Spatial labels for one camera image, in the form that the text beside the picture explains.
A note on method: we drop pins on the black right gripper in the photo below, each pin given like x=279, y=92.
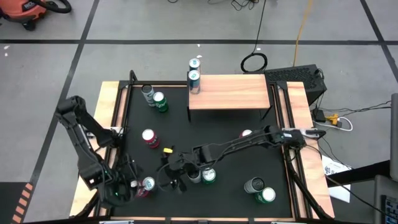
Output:
x=178, y=161

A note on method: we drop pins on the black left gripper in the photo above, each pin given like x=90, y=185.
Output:
x=127, y=174

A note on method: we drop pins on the red Fanta strawberry can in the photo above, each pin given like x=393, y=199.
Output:
x=143, y=193
x=149, y=135
x=245, y=132

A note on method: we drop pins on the green Sprite can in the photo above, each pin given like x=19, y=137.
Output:
x=161, y=105
x=209, y=175
x=267, y=195

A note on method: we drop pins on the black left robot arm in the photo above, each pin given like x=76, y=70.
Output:
x=90, y=168

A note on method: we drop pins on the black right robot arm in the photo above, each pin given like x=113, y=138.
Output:
x=236, y=143

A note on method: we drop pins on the yellow tape tag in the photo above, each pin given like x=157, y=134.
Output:
x=168, y=150

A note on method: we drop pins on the black orange striped floor mat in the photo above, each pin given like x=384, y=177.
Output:
x=9, y=202

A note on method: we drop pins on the black power adapter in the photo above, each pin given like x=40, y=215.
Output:
x=318, y=115

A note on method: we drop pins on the black computer tower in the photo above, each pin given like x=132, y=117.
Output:
x=295, y=77

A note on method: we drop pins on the white paper sheet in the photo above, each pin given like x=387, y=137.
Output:
x=340, y=193

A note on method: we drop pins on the yellow plug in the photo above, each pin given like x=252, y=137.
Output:
x=332, y=118

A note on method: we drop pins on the black desk bar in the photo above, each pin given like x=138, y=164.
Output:
x=367, y=172

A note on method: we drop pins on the orange shop vacuum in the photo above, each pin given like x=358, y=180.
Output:
x=21, y=11

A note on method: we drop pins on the grey desk device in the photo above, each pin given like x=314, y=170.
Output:
x=381, y=193

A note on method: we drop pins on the silver metal bracket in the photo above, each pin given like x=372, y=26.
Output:
x=116, y=222

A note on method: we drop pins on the grey post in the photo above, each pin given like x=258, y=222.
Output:
x=395, y=140

